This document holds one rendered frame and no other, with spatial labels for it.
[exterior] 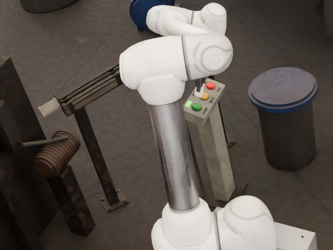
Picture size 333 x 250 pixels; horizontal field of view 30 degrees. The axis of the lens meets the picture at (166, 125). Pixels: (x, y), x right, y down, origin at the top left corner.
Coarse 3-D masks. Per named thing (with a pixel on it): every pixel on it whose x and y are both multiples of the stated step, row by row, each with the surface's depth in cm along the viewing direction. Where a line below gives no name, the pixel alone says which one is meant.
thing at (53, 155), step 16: (64, 128) 282; (48, 144) 275; (64, 144) 275; (48, 160) 268; (64, 160) 274; (48, 176) 274; (64, 176) 278; (64, 192) 283; (80, 192) 290; (64, 208) 292; (80, 208) 292; (80, 224) 295
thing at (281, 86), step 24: (264, 72) 300; (288, 72) 295; (264, 96) 285; (288, 96) 281; (312, 96) 280; (264, 120) 293; (288, 120) 285; (312, 120) 295; (264, 144) 307; (288, 144) 295; (312, 144) 301; (288, 168) 304
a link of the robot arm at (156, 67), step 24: (144, 48) 173; (168, 48) 172; (120, 72) 176; (144, 72) 173; (168, 72) 172; (144, 96) 178; (168, 96) 176; (168, 120) 181; (168, 144) 184; (168, 168) 188; (192, 168) 191; (168, 192) 194; (192, 192) 193; (168, 216) 196; (192, 216) 194; (216, 216) 200; (168, 240) 197; (192, 240) 195; (216, 240) 196
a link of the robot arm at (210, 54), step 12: (192, 36) 174; (204, 36) 174; (216, 36) 173; (192, 48) 171; (204, 48) 168; (216, 48) 168; (228, 48) 172; (192, 60) 171; (204, 60) 168; (216, 60) 168; (228, 60) 171; (192, 72) 173; (204, 72) 171; (216, 72) 170
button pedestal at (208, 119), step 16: (208, 80) 273; (192, 96) 265; (192, 112) 259; (208, 112) 260; (208, 128) 270; (208, 144) 277; (224, 144) 284; (208, 160) 284; (224, 160) 287; (224, 176) 289; (224, 192) 294; (240, 192) 300
